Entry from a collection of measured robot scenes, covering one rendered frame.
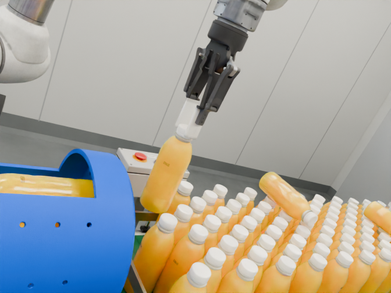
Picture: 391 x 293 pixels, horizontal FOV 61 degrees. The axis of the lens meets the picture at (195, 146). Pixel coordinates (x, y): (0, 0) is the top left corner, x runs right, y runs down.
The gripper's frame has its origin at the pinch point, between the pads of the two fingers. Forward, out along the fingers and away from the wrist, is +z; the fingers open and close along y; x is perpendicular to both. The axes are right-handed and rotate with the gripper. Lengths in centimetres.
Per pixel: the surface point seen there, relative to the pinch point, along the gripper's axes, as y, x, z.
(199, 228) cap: 10.3, 6.7, 20.7
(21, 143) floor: -231, 11, 131
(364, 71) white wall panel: -209, 369, -51
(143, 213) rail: -11.1, 6.0, 33.6
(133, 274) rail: 9.7, -4.4, 34.0
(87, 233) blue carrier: 20.2, -22.9, 13.3
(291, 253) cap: 18.9, 30.1, 21.0
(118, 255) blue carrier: 21.9, -17.8, 16.1
